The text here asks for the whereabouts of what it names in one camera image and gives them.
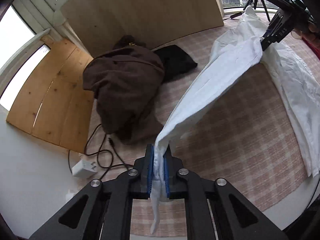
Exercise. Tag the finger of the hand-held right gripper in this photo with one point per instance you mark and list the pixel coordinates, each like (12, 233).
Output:
(277, 36)
(268, 33)

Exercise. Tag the white shirt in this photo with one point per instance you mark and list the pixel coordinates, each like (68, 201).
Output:
(225, 75)

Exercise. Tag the red cloth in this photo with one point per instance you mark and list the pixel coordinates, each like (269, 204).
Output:
(313, 46)

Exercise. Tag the person's right hand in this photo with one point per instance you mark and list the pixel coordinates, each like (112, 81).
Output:
(313, 28)

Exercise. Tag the light wooden board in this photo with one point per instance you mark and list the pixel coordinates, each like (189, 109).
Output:
(140, 12)

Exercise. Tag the black tripod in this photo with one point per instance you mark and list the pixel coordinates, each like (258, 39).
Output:
(265, 7)

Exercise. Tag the white window frame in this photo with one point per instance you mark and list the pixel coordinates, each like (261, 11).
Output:
(32, 17)

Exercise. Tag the brown hoodie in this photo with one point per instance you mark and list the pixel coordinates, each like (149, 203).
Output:
(125, 85)

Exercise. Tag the black inline controller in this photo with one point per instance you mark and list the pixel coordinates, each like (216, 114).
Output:
(236, 15)

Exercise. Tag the pine wood plank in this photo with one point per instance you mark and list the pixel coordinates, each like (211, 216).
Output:
(55, 92)

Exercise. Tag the black folded cloth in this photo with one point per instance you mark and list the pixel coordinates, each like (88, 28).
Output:
(175, 62)

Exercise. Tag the white charger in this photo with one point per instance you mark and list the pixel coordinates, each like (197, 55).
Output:
(83, 168)

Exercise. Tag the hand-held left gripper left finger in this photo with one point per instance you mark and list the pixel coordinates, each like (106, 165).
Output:
(150, 175)

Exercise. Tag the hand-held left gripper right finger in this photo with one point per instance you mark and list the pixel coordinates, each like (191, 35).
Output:
(166, 180)

